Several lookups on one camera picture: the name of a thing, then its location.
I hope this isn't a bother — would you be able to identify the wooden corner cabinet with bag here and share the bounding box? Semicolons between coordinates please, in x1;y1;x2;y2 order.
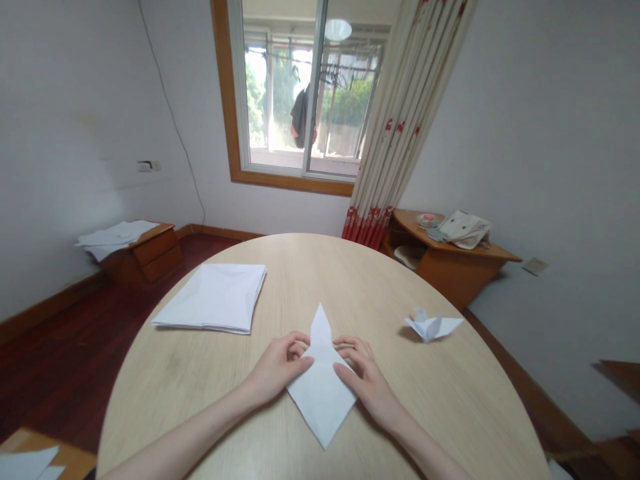
381;208;523;312

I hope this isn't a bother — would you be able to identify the thin wall cable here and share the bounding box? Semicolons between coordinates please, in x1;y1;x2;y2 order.
136;0;207;227

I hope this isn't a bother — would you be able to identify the stack of white paper sheets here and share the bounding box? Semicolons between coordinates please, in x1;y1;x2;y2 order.
151;263;268;337

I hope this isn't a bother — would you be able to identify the person's left hand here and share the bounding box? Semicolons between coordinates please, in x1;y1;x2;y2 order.
245;332;317;407

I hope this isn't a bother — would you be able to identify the cream curtain with red print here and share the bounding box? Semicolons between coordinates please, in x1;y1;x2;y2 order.
341;0;481;252

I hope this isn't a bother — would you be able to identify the wooden stool with white papers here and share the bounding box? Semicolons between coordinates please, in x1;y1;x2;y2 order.
0;426;99;480

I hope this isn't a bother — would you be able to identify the wooden bedside cabinet with papers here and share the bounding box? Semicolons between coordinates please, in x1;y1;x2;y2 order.
75;219;185;287

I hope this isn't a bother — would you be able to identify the wooden framed window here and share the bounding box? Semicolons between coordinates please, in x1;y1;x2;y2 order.
210;0;397;197

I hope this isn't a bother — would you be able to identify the white kite-shaped paper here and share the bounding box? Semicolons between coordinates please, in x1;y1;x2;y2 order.
285;301;359;451

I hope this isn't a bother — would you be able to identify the person's right hand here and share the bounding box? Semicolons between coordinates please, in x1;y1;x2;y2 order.
332;335;402;424

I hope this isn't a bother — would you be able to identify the white origami paper crane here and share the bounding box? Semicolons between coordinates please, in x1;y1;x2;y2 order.
403;307;465;345

